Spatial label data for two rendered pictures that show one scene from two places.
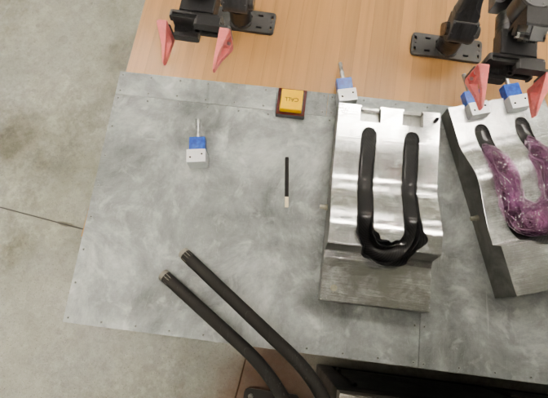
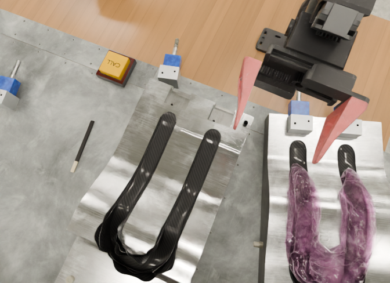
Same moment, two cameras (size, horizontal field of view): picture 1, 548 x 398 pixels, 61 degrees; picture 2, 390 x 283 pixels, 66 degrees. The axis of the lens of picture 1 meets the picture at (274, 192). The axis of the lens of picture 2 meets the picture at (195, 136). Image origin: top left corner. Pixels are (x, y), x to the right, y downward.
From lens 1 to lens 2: 0.64 m
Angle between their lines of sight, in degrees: 5
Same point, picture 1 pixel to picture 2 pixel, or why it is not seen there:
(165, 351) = not seen: hidden behind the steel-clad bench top
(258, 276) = (16, 237)
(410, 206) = (180, 214)
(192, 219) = not seen: outside the picture
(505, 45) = (297, 37)
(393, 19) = (250, 10)
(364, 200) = (133, 192)
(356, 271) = (103, 267)
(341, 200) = (105, 185)
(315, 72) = (154, 44)
